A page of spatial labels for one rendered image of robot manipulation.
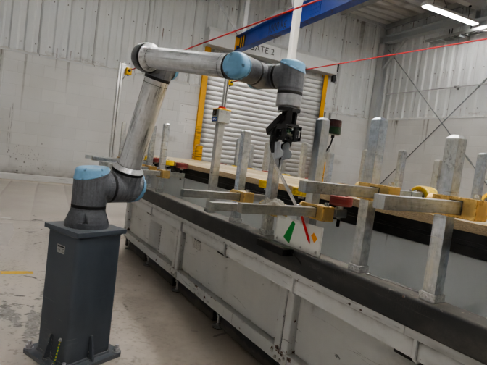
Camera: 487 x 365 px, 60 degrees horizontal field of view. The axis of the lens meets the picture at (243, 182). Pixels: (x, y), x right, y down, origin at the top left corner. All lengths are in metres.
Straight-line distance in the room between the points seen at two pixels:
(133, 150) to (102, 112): 7.29
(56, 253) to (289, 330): 1.07
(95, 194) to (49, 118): 7.31
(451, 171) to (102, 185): 1.41
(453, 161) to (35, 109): 8.59
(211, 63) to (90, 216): 0.87
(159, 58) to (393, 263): 1.15
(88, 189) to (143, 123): 0.38
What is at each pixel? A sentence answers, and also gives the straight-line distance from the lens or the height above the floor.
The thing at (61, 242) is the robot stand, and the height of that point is 0.53.
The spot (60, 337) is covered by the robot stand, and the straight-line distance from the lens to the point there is 2.09.
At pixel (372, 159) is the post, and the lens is 1.31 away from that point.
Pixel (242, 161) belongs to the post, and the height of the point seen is 0.98.
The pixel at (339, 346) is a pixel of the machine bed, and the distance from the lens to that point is 1.80.
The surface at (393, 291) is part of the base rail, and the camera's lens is 1.23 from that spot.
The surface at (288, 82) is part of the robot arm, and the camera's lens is 1.52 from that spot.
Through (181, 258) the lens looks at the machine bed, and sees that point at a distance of 3.02.
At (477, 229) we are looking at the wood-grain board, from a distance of 1.32.
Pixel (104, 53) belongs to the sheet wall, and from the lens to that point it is 9.46.
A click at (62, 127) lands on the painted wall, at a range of 9.24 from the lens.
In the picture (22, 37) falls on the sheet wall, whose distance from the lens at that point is 9.43.
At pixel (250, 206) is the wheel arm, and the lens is 1.30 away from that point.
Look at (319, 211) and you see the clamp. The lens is 1.44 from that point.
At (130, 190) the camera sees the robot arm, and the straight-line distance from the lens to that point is 2.07.
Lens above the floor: 1.00
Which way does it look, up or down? 4 degrees down
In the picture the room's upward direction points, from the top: 7 degrees clockwise
